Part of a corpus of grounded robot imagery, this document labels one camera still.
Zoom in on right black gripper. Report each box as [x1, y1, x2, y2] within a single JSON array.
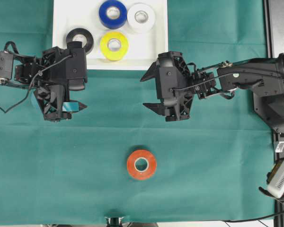
[[140, 52, 194, 122]]

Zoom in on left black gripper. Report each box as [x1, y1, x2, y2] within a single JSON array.
[[34, 47, 87, 122]]

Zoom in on yellow tape roll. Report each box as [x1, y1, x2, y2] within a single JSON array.
[[100, 32, 129, 61]]

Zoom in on white tape roll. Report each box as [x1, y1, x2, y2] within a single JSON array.
[[127, 3, 156, 33]]

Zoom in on black tape roll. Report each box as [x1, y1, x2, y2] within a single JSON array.
[[65, 28, 94, 54]]

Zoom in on blue tape roll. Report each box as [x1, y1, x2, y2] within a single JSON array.
[[98, 0, 127, 29]]

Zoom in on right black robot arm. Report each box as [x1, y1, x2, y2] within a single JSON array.
[[140, 51, 284, 122]]

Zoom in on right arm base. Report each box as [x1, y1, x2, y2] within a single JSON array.
[[253, 94, 284, 133]]

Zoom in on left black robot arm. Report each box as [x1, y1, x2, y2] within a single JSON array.
[[0, 41, 88, 122]]

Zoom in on teal tape roll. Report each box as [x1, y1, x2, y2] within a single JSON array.
[[30, 92, 39, 110]]

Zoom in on white plastic case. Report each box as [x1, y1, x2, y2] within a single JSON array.
[[52, 0, 169, 70]]

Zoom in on red tape roll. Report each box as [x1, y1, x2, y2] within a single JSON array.
[[126, 149, 157, 181]]

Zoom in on white perforated device box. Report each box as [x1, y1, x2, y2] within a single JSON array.
[[267, 160, 284, 199]]

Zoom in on black camera clamp mount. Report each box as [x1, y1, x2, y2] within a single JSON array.
[[105, 217, 124, 227]]

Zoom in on small white bracket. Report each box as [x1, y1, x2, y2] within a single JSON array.
[[274, 141, 284, 153]]

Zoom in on black cable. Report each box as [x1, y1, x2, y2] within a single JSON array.
[[223, 211, 284, 223]]

